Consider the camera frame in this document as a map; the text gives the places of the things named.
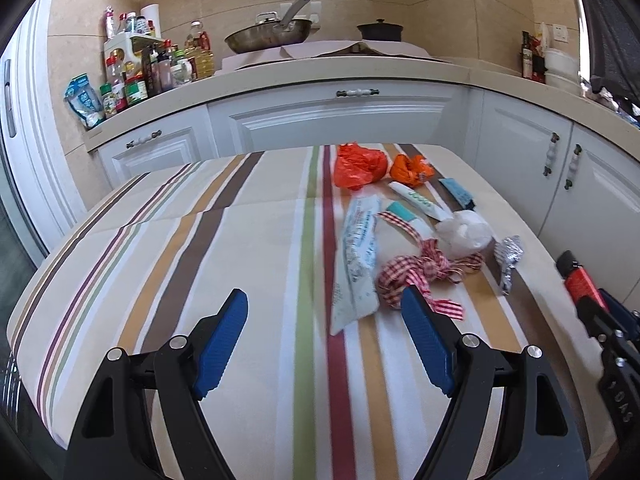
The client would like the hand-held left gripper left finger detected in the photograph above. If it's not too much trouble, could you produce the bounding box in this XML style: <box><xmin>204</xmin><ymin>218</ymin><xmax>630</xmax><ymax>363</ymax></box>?
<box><xmin>62</xmin><ymin>288</ymin><xmax>249</xmax><ymax>480</ymax></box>

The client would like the dark sauce bottles right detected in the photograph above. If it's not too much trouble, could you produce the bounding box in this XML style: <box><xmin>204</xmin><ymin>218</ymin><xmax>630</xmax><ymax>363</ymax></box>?
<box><xmin>531</xmin><ymin>35</ymin><xmax>547</xmax><ymax>83</ymax></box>

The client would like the black lidded pot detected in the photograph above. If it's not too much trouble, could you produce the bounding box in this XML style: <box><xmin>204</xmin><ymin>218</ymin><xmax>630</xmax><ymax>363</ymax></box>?
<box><xmin>356</xmin><ymin>18</ymin><xmax>404</xmax><ymax>42</ymax></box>

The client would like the yellow cooking oil bottle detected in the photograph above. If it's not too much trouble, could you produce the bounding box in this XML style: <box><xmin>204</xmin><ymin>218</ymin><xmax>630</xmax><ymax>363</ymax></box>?
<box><xmin>184</xmin><ymin>21</ymin><xmax>215</xmax><ymax>80</ymax></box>

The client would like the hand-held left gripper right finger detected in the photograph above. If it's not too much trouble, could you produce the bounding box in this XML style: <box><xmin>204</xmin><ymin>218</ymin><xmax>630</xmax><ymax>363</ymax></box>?
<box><xmin>401</xmin><ymin>286</ymin><xmax>591</xmax><ymax>480</ymax></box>

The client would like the striped tablecloth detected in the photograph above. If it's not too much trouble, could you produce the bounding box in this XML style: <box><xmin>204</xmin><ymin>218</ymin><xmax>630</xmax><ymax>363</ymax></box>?
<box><xmin>7</xmin><ymin>142</ymin><xmax>591</xmax><ymax>480</ymax></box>

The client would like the blue sachet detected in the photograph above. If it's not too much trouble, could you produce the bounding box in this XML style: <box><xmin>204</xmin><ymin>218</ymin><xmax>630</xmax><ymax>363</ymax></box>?
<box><xmin>438</xmin><ymin>177</ymin><xmax>477</xmax><ymax>210</ymax></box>

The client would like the blue snack bag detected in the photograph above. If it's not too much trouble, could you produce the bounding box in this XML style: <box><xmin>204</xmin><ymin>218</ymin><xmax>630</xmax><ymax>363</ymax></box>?
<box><xmin>64</xmin><ymin>74</ymin><xmax>106</xmax><ymax>128</ymax></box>

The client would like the white green tube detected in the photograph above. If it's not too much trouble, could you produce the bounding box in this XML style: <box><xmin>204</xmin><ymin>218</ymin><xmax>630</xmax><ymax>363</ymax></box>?
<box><xmin>389</xmin><ymin>181</ymin><xmax>453</xmax><ymax>222</ymax></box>

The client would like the white spice rack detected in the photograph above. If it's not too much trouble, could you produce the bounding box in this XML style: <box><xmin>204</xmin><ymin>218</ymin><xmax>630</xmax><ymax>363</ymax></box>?
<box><xmin>103</xmin><ymin>35</ymin><xmax>166</xmax><ymax>92</ymax></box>

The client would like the short drawer handle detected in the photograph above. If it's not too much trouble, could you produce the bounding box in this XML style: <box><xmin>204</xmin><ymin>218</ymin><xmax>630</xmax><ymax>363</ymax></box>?
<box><xmin>126</xmin><ymin>130</ymin><xmax>163</xmax><ymax>148</ymax></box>

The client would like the paper towel roll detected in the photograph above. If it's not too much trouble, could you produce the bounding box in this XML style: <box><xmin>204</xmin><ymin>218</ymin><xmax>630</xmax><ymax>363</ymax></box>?
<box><xmin>140</xmin><ymin>3</ymin><xmax>162</xmax><ymax>38</ymax></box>

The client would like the tall white door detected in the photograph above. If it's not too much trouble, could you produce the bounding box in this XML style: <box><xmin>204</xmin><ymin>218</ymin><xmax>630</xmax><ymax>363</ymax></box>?
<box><xmin>0</xmin><ymin>0</ymin><xmax>101</xmax><ymax>261</ymax></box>

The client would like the white plastic bowl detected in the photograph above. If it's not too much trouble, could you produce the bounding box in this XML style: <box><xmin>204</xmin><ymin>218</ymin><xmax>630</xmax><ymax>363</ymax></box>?
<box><xmin>544</xmin><ymin>49</ymin><xmax>581</xmax><ymax>76</ymax></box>
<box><xmin>545</xmin><ymin>72</ymin><xmax>583</xmax><ymax>94</ymax></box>

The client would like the dark hanging cloth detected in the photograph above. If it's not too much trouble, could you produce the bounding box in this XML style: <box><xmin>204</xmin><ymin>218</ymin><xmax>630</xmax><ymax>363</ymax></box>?
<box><xmin>570</xmin><ymin>0</ymin><xmax>640</xmax><ymax>101</ymax></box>

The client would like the silver foil wrapper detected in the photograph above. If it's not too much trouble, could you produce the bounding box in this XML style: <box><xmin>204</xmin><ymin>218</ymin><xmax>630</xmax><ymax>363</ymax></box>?
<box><xmin>494</xmin><ymin>235</ymin><xmax>526</xmax><ymax>296</ymax></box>

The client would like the cabinet door handle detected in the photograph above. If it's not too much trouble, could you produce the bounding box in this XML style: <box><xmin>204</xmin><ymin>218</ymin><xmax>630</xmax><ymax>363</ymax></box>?
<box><xmin>565</xmin><ymin>144</ymin><xmax>582</xmax><ymax>191</ymax></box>
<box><xmin>543</xmin><ymin>132</ymin><xmax>560</xmax><ymax>177</ymax></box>

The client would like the cluster of condiment bottles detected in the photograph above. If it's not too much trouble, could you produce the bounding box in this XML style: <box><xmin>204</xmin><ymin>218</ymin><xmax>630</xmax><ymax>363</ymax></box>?
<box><xmin>100</xmin><ymin>6</ymin><xmax>216</xmax><ymax>113</ymax></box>

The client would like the orange crumpled wrapper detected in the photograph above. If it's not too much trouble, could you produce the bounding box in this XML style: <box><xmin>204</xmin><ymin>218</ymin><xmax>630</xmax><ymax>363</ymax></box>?
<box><xmin>390</xmin><ymin>154</ymin><xmax>435</xmax><ymax>188</ymax></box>

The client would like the white teal tube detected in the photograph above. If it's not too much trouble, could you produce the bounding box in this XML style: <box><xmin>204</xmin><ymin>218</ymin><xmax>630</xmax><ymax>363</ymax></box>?
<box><xmin>385</xmin><ymin>201</ymin><xmax>436</xmax><ymax>241</ymax></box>

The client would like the pink stove cloth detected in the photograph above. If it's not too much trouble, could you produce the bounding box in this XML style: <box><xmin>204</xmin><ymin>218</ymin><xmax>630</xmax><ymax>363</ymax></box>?
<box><xmin>221</xmin><ymin>39</ymin><xmax>431</xmax><ymax>72</ymax></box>

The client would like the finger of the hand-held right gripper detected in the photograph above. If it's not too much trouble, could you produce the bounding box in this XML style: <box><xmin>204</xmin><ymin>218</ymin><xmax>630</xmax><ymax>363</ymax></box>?
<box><xmin>598</xmin><ymin>288</ymin><xmax>640</xmax><ymax>335</ymax></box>
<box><xmin>576</xmin><ymin>296</ymin><xmax>632</xmax><ymax>350</ymax></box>

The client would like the dark glass bottle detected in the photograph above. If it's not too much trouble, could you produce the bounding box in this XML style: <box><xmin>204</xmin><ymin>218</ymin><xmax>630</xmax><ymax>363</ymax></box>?
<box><xmin>521</xmin><ymin>31</ymin><xmax>535</xmax><ymax>80</ymax></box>

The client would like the long white plastic packet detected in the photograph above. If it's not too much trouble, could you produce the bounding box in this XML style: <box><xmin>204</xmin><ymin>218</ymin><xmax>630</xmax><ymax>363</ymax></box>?
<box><xmin>329</xmin><ymin>196</ymin><xmax>383</xmax><ymax>336</ymax></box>

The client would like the steel frying pan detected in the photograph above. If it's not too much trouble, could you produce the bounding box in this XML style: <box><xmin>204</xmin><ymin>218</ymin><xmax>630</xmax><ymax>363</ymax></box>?
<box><xmin>224</xmin><ymin>0</ymin><xmax>317</xmax><ymax>55</ymax></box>

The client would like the red checked ribbon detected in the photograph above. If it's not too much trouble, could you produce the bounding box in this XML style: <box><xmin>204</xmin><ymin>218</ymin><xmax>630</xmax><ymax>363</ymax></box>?
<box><xmin>375</xmin><ymin>211</ymin><xmax>486</xmax><ymax>322</ymax></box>

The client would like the red black lighter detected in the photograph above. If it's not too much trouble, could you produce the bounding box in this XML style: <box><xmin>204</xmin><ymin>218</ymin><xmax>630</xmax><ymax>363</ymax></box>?
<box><xmin>556</xmin><ymin>250</ymin><xmax>602</xmax><ymax>307</ymax></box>

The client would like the orange plastic bag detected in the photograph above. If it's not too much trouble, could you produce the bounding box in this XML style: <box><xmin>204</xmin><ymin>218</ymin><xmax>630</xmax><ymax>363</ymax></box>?
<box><xmin>334</xmin><ymin>142</ymin><xmax>390</xmax><ymax>191</ymax></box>

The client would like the clear plastic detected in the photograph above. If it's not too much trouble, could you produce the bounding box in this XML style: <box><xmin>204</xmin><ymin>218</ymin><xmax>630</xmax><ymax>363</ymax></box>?
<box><xmin>435</xmin><ymin>210</ymin><xmax>495</xmax><ymax>260</ymax></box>

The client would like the mixed packets pile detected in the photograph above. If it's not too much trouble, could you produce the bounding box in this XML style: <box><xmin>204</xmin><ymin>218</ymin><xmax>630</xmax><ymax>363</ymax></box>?
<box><xmin>582</xmin><ymin>77</ymin><xmax>640</xmax><ymax>128</ymax></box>

